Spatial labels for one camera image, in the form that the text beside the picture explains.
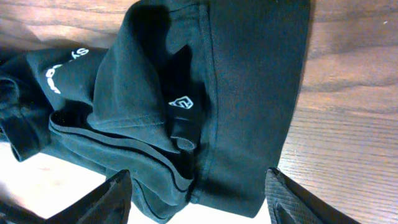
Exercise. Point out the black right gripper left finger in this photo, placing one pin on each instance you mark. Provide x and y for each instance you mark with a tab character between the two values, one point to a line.
110	203

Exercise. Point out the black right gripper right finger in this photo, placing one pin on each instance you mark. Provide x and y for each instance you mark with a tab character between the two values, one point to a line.
290	203

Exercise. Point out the black t-shirt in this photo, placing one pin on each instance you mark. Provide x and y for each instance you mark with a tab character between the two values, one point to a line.
194	98

